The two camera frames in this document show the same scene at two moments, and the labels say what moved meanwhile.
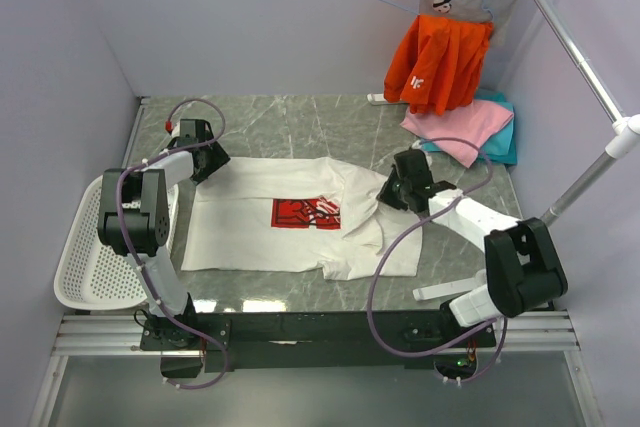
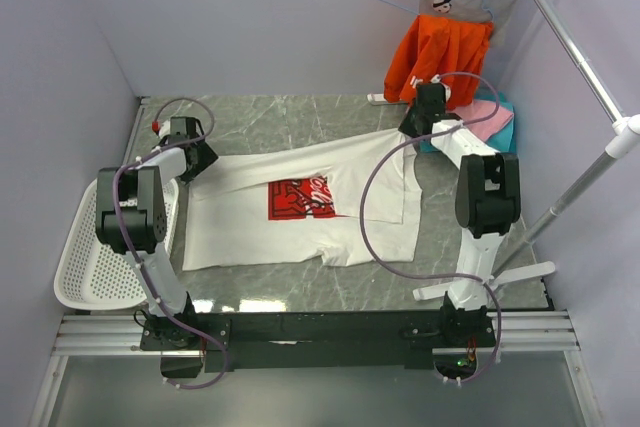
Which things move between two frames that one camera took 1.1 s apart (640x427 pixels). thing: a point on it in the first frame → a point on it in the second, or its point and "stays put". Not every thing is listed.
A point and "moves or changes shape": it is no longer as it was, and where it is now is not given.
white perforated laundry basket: [89, 275] stays put
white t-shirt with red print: [298, 213] moves or changes shape
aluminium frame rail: [527, 333] stays put
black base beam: [265, 341] stays put
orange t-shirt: [436, 64] stays put
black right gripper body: [394, 191] → [409, 124]
